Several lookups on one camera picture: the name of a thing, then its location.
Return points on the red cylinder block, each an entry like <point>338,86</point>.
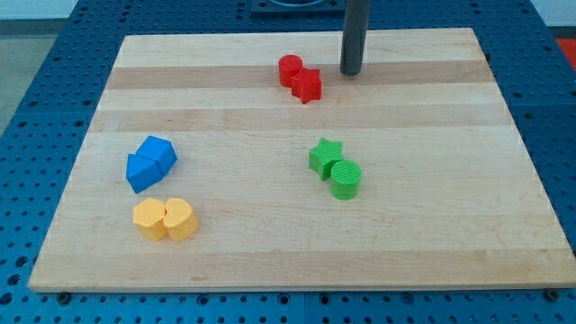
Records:
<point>288,66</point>

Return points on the blue triangular block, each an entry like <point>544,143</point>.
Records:
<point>142,173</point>

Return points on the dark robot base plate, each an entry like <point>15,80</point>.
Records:
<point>291,7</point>

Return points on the yellow hexagon block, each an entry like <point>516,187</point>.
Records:
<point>148,217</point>

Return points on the green cylinder block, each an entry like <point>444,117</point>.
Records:
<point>345,178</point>

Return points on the blue cube block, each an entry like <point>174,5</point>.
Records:
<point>159,150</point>

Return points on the green star block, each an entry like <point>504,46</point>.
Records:
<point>324,155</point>

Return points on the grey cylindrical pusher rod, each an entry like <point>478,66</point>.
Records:
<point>353,37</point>

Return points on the red star block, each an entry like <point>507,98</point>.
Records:
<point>307,85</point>

